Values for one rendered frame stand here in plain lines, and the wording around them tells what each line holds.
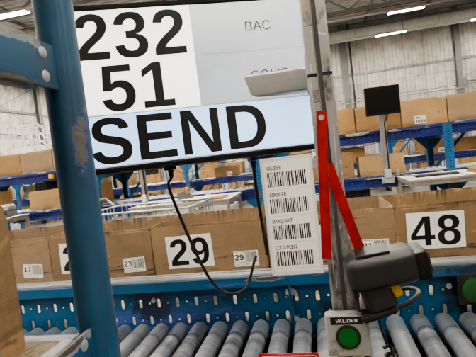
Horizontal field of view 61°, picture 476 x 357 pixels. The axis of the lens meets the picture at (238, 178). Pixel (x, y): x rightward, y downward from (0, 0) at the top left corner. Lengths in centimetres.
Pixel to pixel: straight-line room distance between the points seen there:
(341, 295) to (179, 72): 48
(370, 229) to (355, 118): 457
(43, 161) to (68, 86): 692
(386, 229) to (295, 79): 67
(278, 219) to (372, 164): 494
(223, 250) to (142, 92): 72
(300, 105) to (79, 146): 55
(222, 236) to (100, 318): 103
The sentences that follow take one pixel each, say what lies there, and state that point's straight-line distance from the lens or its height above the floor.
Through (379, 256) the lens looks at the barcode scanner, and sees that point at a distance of 64.
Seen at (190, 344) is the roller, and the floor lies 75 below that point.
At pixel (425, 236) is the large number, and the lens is 133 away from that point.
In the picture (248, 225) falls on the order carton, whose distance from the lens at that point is 131.
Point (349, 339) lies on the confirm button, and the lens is 70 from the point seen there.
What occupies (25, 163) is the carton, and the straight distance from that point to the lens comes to 742.
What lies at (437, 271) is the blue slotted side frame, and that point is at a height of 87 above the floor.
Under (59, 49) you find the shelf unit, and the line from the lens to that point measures 32.
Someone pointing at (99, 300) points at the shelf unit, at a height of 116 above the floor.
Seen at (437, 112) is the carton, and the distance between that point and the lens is 600.
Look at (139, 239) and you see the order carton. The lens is 143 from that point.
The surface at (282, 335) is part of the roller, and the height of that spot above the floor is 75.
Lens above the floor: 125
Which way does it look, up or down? 3 degrees down
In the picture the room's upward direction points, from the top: 7 degrees counter-clockwise
